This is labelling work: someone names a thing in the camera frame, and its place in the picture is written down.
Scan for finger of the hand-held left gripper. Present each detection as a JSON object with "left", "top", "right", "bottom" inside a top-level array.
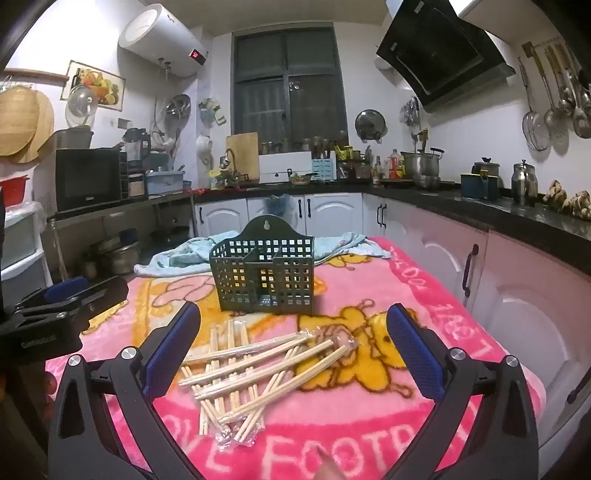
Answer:
[
  {"left": 11, "top": 277, "right": 131, "bottom": 333},
  {"left": 13, "top": 276, "right": 93, "bottom": 311}
]

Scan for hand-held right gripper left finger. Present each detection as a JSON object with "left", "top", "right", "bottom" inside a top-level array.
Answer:
[{"left": 46, "top": 301, "right": 202, "bottom": 480}]

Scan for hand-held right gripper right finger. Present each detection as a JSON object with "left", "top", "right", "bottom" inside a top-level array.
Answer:
[{"left": 385, "top": 302, "right": 541, "bottom": 480}]

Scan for pile of wooden chopsticks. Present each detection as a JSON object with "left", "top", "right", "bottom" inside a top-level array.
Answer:
[{"left": 178, "top": 318, "right": 360, "bottom": 448}]

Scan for green plastic utensil basket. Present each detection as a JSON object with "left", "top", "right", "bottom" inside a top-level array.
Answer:
[{"left": 209, "top": 215, "right": 317, "bottom": 317}]

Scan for bunch of hanging kitchen utensils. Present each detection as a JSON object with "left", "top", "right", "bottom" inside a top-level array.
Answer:
[{"left": 399, "top": 97, "right": 430, "bottom": 153}]

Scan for large steel pot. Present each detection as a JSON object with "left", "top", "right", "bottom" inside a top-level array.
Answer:
[{"left": 99, "top": 240, "right": 141, "bottom": 275}]

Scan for plastic drawer cabinet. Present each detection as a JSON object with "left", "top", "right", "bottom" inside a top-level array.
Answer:
[{"left": 0, "top": 200, "right": 51, "bottom": 301}]

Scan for black wok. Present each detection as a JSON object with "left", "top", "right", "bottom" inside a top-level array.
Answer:
[{"left": 154, "top": 224, "right": 191, "bottom": 245}]

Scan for metal kitchen shelf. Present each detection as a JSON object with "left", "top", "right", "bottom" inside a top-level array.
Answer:
[{"left": 48, "top": 188, "right": 197, "bottom": 282}]

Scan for light blue printed blanket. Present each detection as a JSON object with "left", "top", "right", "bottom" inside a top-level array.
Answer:
[{"left": 134, "top": 233, "right": 393, "bottom": 278}]

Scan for pink printed blanket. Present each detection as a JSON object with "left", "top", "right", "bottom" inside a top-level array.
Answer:
[{"left": 44, "top": 235, "right": 548, "bottom": 480}]

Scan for black microwave oven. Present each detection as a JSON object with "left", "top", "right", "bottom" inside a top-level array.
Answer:
[{"left": 54, "top": 148, "right": 124, "bottom": 214}]

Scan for red plastic basin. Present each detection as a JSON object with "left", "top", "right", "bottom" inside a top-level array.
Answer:
[{"left": 0, "top": 175, "right": 29, "bottom": 208}]

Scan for small black shelf rack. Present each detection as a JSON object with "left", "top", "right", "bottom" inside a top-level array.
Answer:
[{"left": 121, "top": 150, "right": 146, "bottom": 199}]

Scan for blue dish tray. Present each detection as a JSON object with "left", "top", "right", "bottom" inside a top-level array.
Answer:
[{"left": 145, "top": 170, "right": 186, "bottom": 195}]

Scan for white kitchen cabinets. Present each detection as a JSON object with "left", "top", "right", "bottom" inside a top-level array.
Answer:
[{"left": 194, "top": 191, "right": 591, "bottom": 462}]

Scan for black blender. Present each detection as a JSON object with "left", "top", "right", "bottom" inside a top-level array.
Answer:
[{"left": 122, "top": 128, "right": 151, "bottom": 169}]

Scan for grey pot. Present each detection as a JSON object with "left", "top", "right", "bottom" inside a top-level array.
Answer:
[{"left": 54, "top": 126, "right": 95, "bottom": 149}]

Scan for black stone countertop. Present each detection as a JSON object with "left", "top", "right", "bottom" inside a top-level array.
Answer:
[{"left": 191, "top": 178, "right": 591, "bottom": 259}]

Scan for round wooden board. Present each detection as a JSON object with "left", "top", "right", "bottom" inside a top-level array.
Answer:
[{"left": 14, "top": 90, "right": 55, "bottom": 164}]

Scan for kitchen faucet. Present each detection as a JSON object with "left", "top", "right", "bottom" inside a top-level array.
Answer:
[{"left": 225, "top": 148, "right": 241, "bottom": 185}]

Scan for white hanging jug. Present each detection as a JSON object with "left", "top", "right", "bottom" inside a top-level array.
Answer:
[{"left": 196, "top": 134, "right": 214, "bottom": 169}]

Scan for blue pot with lid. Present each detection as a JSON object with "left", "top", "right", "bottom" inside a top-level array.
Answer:
[{"left": 460, "top": 157, "right": 502, "bottom": 200}]

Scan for blue plastic bag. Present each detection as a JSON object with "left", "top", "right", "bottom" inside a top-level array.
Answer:
[{"left": 263, "top": 194, "right": 296, "bottom": 222}]

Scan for steel stock pot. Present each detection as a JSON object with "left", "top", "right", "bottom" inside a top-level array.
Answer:
[{"left": 401, "top": 148, "right": 445, "bottom": 188}]

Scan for glass pot lid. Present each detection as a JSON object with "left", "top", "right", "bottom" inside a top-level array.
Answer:
[{"left": 65, "top": 84, "right": 99, "bottom": 127}]

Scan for wooden cutting board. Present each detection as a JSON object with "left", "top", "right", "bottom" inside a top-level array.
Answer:
[{"left": 225, "top": 132, "right": 260, "bottom": 181}]

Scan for hanging steel bowl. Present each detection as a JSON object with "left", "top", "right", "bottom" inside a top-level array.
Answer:
[{"left": 165, "top": 93, "right": 192, "bottom": 118}]

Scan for blue knife block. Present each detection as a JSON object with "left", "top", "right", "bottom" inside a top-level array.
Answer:
[{"left": 311, "top": 157, "right": 335, "bottom": 182}]

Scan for hanging packet bundle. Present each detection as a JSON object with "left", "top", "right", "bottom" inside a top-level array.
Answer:
[{"left": 198, "top": 97, "right": 228, "bottom": 126}]

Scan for white countertop box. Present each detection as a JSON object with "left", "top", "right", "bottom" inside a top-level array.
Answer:
[{"left": 259, "top": 152, "right": 314, "bottom": 183}]

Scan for pile of ginger roots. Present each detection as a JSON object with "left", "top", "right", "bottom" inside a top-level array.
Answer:
[{"left": 541, "top": 180, "right": 591, "bottom": 217}]

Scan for row of glass jars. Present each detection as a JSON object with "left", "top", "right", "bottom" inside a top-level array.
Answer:
[{"left": 261, "top": 136, "right": 347, "bottom": 155}]

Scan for row of hanging steel ladles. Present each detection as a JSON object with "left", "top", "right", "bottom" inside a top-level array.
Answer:
[{"left": 517, "top": 39, "right": 591, "bottom": 153}]

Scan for white water heater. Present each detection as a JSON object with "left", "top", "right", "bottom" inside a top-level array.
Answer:
[{"left": 117, "top": 4, "right": 211, "bottom": 79}]

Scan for dark framed window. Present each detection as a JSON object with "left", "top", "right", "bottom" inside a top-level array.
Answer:
[{"left": 231, "top": 27, "right": 349, "bottom": 139}]

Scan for black range hood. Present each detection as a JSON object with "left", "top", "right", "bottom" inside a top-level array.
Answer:
[{"left": 375, "top": 0, "right": 517, "bottom": 114}]

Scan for black wire condiment rack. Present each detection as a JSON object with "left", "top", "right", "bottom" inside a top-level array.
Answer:
[{"left": 336, "top": 145, "right": 372, "bottom": 181}]

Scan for fruit wall poster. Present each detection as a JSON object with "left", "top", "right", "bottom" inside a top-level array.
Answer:
[{"left": 61, "top": 60, "right": 126, "bottom": 112}]

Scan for wooden wall shelf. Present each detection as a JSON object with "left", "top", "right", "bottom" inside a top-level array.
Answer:
[{"left": 2, "top": 68, "right": 70, "bottom": 86}]

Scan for dark wall-hung pot lid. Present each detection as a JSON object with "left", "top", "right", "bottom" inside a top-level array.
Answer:
[{"left": 355, "top": 109, "right": 387, "bottom": 139}]

